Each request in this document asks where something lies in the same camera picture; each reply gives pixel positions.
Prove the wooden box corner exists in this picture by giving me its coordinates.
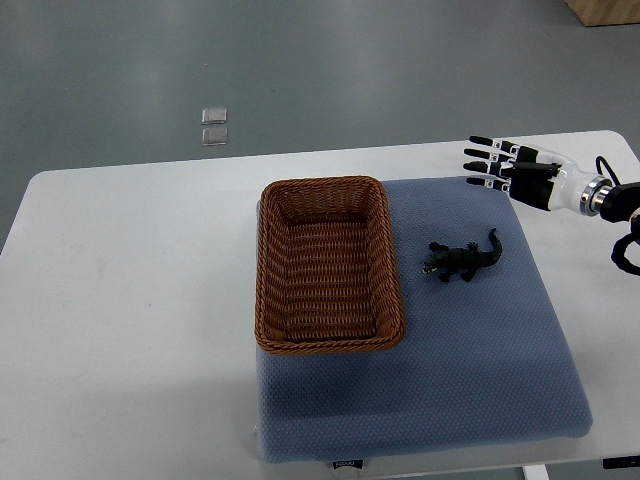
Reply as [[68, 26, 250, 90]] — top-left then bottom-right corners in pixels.
[[566, 0, 639, 27]]

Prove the upper metal floor plate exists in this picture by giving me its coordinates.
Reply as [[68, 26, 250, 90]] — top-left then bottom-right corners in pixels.
[[201, 107, 228, 125]]

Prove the white table leg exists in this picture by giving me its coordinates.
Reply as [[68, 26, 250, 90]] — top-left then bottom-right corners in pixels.
[[522, 464, 550, 480]]

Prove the black table control panel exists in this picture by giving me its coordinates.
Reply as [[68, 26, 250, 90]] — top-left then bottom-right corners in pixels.
[[602, 455, 640, 470]]

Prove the dark toy crocodile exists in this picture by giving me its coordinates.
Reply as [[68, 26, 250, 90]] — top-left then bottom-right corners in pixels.
[[422, 228, 503, 283]]

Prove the brown wicker basket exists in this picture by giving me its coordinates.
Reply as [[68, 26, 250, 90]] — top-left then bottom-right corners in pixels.
[[254, 176, 406, 356]]

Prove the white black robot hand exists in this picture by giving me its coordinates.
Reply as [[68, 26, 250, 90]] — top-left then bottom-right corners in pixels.
[[463, 136, 613, 216]]

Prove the blue grey foam mat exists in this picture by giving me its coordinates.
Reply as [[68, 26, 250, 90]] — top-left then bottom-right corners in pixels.
[[257, 177, 592, 463]]

